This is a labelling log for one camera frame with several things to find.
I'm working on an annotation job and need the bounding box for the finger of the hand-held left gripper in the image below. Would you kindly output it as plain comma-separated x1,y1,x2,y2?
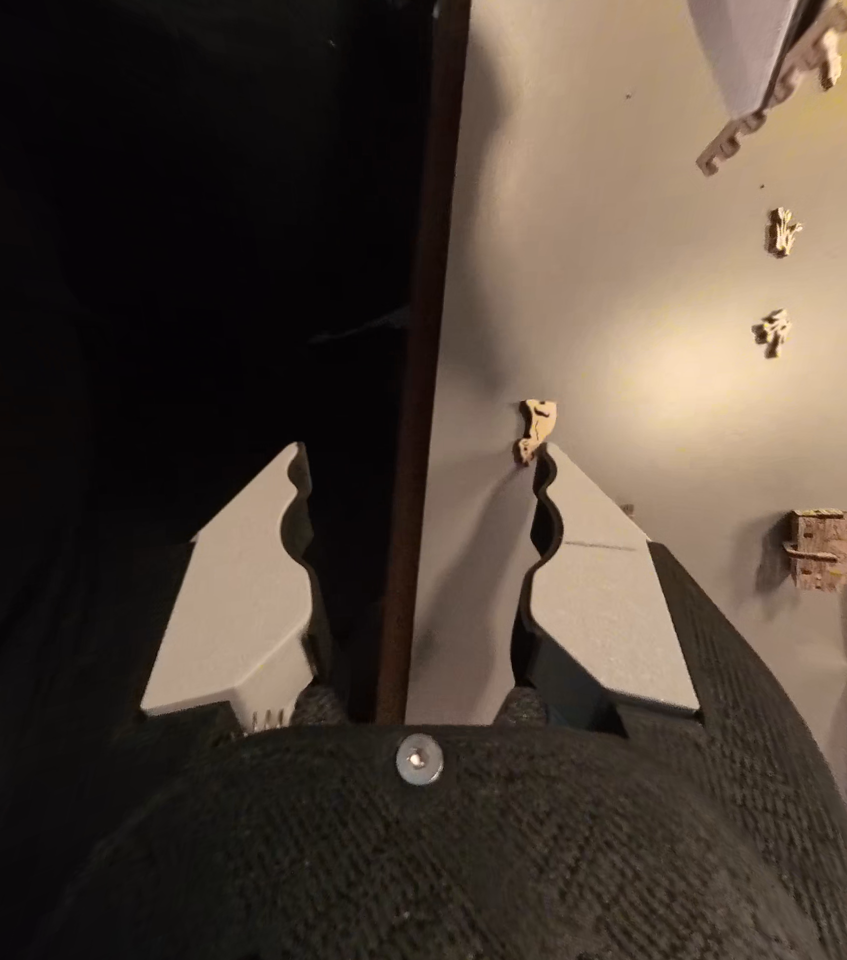
689,0,824,119

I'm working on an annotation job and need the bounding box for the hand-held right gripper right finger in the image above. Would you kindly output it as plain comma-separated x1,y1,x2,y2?
511,441,700,714

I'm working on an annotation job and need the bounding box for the toothed wooden part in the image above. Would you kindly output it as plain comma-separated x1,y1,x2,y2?
696,0,847,178

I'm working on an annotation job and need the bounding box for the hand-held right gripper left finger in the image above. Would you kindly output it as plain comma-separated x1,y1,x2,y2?
140,441,336,715

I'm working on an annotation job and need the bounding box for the assembled wooden block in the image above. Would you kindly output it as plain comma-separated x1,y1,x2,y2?
782,508,847,594

